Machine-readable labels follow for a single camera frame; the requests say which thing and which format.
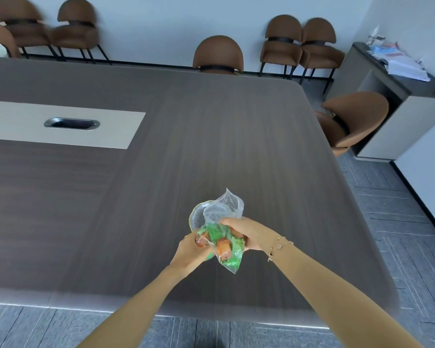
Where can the clear glass bowl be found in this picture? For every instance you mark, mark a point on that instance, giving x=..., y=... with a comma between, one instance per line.
x=196, y=215

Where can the person's left hand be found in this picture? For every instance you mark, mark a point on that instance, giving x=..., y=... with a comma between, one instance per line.
x=185, y=255

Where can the blue packets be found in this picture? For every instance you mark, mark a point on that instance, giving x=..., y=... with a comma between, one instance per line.
x=384, y=51

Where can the grey and white sideboard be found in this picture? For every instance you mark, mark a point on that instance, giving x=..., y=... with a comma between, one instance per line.
x=402, y=119

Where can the red toy food piece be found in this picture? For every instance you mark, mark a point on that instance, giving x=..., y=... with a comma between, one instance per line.
x=201, y=242

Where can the clear plastic bag of toy food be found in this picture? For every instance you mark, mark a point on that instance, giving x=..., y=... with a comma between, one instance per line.
x=224, y=210

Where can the person's left forearm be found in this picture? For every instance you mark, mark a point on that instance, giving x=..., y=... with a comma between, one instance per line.
x=134, y=311

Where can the brown upholstered chair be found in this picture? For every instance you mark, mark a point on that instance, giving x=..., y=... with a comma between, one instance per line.
x=0, y=36
x=282, y=32
x=76, y=16
x=359, y=112
x=16, y=18
x=319, y=36
x=217, y=52

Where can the person's right hand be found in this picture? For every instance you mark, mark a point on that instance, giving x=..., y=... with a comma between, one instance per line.
x=253, y=236

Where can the person's left fingers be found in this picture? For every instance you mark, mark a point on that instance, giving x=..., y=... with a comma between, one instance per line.
x=193, y=238

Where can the person's right forearm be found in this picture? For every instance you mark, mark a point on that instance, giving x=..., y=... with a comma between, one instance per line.
x=333, y=289

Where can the white paper stack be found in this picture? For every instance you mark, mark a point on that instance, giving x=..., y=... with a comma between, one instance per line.
x=408, y=68

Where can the person's right fingers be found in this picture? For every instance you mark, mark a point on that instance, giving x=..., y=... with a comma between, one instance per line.
x=239, y=223

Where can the orange toy food piece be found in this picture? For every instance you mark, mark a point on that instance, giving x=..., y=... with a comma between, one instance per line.
x=223, y=247

